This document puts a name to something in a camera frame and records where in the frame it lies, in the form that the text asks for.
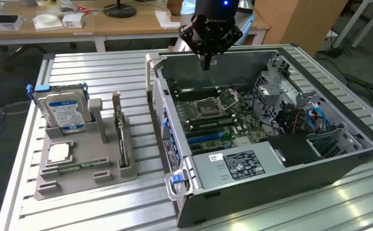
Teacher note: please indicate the wooden desk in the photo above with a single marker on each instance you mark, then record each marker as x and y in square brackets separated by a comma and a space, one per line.
[28, 33]
[141, 26]

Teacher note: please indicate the green motherboard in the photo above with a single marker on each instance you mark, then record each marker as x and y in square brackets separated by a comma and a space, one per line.
[244, 120]

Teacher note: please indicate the tall metal disk bay cage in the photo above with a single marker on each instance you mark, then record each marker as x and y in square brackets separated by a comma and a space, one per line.
[271, 96]

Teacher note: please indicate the blue expansion slot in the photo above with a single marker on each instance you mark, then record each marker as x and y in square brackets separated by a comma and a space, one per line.
[205, 138]

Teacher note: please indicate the grey power supply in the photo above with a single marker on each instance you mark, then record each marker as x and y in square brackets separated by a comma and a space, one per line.
[212, 173]

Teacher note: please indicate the white table frame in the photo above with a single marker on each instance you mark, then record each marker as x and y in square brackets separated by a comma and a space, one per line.
[349, 24]

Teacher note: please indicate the silver CPU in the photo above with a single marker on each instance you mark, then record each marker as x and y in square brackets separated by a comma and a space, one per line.
[59, 152]

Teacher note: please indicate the brown cardboard box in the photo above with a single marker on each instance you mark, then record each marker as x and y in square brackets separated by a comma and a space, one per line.
[173, 7]

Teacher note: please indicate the silver chipset heatsink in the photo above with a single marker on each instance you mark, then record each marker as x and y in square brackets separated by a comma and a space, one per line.
[243, 142]

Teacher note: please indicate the white paper stack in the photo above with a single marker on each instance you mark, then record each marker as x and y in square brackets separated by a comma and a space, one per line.
[167, 21]

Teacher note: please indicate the hard disk with blue caddy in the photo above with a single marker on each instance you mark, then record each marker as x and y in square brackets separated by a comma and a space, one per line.
[63, 113]

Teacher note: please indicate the green RAM stick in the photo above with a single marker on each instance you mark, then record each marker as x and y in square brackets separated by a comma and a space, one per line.
[76, 166]

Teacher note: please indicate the grey packet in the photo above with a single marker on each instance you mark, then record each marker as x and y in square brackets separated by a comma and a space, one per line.
[67, 6]

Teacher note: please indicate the white labelled box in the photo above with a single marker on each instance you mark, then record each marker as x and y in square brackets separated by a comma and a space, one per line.
[73, 21]

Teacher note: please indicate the white square dish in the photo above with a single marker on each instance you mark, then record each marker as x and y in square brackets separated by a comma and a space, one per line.
[47, 25]

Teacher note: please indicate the wooden cabinet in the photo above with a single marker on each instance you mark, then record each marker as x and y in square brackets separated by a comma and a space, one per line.
[301, 29]

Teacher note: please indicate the grey parts rack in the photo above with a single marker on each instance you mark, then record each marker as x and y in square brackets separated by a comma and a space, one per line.
[83, 149]

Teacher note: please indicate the black and white box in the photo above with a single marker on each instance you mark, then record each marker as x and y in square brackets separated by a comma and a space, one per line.
[8, 26]

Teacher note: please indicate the CPU socket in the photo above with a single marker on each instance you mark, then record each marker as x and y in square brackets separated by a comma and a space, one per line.
[207, 108]

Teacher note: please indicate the black open PC case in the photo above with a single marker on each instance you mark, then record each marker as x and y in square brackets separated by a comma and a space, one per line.
[269, 199]

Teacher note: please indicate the black round lamp base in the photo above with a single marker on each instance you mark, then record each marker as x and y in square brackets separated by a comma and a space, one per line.
[120, 12]

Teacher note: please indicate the dark chair base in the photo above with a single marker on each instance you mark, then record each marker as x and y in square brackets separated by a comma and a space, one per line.
[370, 85]

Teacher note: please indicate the blue case latch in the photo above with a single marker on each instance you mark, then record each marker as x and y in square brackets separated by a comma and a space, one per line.
[176, 179]

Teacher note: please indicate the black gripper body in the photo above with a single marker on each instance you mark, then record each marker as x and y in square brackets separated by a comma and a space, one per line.
[213, 31]

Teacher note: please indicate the metal socket cover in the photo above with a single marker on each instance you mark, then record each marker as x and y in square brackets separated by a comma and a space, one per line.
[229, 97]

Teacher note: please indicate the white tape roll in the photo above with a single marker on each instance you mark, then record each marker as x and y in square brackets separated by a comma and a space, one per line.
[41, 3]

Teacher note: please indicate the low metal disk bay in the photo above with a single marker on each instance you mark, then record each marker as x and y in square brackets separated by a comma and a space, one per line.
[346, 140]

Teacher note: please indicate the grey cup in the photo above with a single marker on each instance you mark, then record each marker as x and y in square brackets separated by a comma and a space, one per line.
[28, 3]

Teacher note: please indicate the green graphics card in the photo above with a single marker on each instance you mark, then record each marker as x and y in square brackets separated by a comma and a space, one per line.
[120, 134]

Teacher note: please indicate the black floor box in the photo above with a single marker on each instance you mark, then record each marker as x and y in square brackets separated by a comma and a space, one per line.
[333, 53]

